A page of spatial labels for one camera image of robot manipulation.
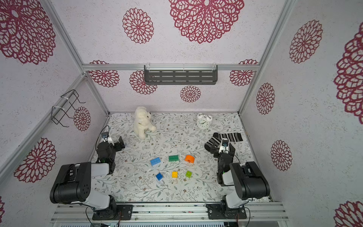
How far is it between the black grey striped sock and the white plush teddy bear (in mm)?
430

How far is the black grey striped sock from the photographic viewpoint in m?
1.02

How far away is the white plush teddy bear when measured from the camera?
3.10ft
